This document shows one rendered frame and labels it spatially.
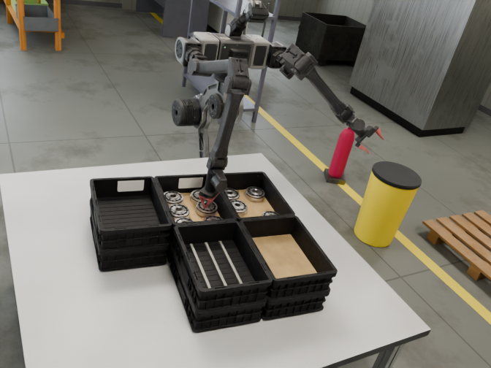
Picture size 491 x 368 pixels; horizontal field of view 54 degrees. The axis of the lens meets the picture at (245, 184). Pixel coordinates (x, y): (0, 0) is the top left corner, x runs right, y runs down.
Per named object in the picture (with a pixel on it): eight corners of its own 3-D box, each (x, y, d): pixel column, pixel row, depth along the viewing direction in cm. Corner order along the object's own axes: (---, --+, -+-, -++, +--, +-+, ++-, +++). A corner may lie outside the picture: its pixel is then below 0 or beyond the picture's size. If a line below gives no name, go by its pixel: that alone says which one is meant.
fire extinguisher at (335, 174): (352, 181, 464) (371, 125, 433) (336, 188, 446) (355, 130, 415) (331, 169, 478) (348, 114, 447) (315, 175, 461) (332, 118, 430)
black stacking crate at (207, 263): (171, 247, 209) (173, 226, 203) (234, 240, 221) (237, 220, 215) (196, 315, 179) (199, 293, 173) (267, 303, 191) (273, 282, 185)
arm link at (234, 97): (247, 76, 202) (225, 74, 197) (253, 81, 198) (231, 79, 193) (223, 163, 223) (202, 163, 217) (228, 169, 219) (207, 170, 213)
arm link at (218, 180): (225, 155, 220) (208, 155, 215) (236, 169, 212) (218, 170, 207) (219, 177, 226) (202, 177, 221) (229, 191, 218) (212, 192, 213)
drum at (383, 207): (404, 248, 383) (432, 186, 353) (364, 252, 370) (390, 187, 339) (379, 220, 412) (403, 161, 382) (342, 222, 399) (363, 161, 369)
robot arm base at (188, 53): (198, 66, 243) (201, 42, 237) (204, 71, 237) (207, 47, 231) (182, 66, 239) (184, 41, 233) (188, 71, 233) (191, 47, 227)
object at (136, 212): (89, 199, 228) (89, 179, 222) (151, 196, 240) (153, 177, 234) (99, 254, 198) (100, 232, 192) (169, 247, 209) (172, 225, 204)
